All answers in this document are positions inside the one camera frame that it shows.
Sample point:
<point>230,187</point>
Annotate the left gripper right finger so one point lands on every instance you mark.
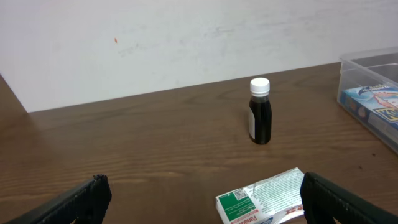
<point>325,202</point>

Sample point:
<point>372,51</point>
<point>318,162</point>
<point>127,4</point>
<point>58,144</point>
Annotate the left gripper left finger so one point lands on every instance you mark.
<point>85,203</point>

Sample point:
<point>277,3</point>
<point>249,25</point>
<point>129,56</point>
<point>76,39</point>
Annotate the green white medicine box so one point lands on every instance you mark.
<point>271,201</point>

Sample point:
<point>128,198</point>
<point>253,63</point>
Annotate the dark bottle white cap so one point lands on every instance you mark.
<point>260,112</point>

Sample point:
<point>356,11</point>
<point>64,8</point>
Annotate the blue Kool Fever box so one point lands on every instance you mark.
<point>376,105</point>

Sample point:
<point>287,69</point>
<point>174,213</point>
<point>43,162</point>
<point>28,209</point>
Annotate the clear plastic container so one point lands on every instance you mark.
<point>368,68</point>

